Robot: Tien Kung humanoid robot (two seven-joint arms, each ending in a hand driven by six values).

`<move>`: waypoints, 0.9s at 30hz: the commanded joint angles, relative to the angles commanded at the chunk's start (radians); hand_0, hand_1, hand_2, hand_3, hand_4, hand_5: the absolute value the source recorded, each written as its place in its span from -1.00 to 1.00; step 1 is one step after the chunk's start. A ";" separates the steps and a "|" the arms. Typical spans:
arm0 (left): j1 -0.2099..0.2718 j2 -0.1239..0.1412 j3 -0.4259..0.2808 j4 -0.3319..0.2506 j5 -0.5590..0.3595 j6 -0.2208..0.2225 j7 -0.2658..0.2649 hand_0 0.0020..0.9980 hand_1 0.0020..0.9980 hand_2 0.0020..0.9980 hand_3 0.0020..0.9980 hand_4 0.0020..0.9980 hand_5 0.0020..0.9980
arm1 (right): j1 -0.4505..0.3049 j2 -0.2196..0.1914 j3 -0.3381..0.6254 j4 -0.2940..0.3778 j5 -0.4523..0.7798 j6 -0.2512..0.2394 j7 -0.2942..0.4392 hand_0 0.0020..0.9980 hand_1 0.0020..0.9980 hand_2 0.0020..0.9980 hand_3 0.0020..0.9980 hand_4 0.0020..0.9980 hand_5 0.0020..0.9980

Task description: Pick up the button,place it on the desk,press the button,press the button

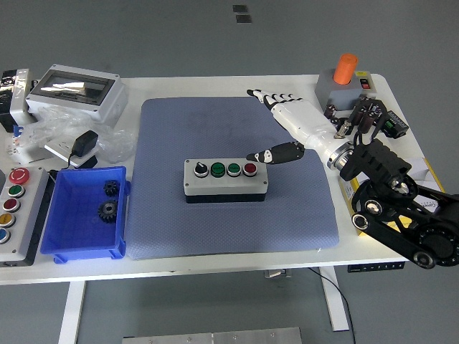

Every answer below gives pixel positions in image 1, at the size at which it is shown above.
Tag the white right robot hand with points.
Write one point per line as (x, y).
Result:
(305, 118)

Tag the grey four-button control box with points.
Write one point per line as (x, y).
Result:
(222, 182)

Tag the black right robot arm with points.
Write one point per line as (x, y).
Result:
(376, 159)

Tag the grey five-button control box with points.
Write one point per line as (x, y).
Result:
(25, 215)

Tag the dark brown capacitor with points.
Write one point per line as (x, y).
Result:
(330, 112)
(359, 113)
(369, 120)

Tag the orange cylinder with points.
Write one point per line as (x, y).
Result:
(345, 70)

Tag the black module with green terminals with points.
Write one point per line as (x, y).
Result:
(396, 125)

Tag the dark floor plate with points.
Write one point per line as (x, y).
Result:
(238, 8)
(243, 18)

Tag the grey-blue table mat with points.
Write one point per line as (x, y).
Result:
(215, 222)

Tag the black table control panel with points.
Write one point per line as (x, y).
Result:
(376, 267)

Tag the white table leg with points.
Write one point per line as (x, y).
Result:
(335, 301)
(71, 311)

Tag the clear plastic bag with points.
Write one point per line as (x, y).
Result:
(114, 143)

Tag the small black bevel gear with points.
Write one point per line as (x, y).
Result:
(111, 188)

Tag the large black bevel gear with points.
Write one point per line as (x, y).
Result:
(107, 211)

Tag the black power adapter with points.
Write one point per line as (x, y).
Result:
(86, 142)

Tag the grey metal plate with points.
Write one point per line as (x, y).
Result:
(215, 337)

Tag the blue plastic bin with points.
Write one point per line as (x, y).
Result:
(75, 222)

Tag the white and black device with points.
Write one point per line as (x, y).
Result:
(19, 93)

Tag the grey switch box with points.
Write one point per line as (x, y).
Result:
(344, 94)

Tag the metal table bracket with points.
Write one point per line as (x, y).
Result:
(278, 274)

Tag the grey enclosure with clear lid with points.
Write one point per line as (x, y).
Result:
(104, 104)

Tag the white wall socket plate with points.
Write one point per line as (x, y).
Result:
(59, 147)

